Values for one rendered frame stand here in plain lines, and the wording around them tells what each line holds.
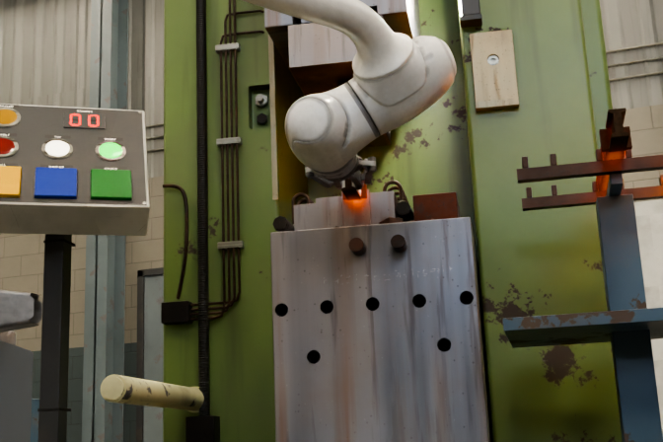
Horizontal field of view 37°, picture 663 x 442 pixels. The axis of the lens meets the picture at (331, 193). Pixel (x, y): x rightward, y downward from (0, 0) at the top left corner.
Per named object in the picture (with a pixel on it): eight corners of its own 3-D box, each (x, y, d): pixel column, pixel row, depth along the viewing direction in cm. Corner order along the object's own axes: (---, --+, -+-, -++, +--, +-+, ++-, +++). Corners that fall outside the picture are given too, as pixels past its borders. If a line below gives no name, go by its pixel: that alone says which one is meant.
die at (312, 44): (385, 57, 198) (383, 14, 200) (288, 68, 201) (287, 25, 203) (405, 122, 238) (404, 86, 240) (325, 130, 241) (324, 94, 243)
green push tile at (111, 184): (132, 197, 182) (131, 169, 187) (90, 196, 180) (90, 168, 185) (131, 204, 183) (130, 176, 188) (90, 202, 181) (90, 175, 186)
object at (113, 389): (127, 404, 158) (128, 370, 159) (97, 405, 158) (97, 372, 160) (207, 411, 200) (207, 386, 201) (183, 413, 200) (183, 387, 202)
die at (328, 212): (396, 229, 189) (393, 186, 191) (294, 237, 192) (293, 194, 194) (415, 266, 229) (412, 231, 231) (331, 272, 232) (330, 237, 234)
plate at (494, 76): (519, 105, 203) (512, 29, 207) (476, 109, 204) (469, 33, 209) (519, 108, 205) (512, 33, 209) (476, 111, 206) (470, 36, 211)
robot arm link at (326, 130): (316, 188, 161) (385, 147, 160) (297, 164, 146) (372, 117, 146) (284, 136, 164) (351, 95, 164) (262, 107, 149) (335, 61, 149)
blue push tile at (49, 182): (76, 195, 179) (77, 167, 185) (34, 194, 177) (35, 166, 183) (76, 202, 181) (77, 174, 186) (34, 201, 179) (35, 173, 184)
